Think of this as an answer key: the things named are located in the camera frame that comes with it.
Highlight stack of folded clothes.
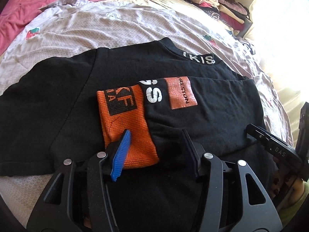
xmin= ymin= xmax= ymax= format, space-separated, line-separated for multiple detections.
xmin=188 ymin=0 xmax=252 ymax=37

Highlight lilac strawberry print bed sheet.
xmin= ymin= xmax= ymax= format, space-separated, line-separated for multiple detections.
xmin=0 ymin=0 xmax=294 ymax=227

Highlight lime green sleeve forearm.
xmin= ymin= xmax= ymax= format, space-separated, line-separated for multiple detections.
xmin=279 ymin=182 xmax=309 ymax=227

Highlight black long-sleeve shirt orange cuffs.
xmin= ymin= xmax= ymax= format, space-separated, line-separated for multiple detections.
xmin=1 ymin=38 xmax=275 ymax=231

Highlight right hand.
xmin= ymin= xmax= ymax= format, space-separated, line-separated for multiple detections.
xmin=269 ymin=157 xmax=305 ymax=210

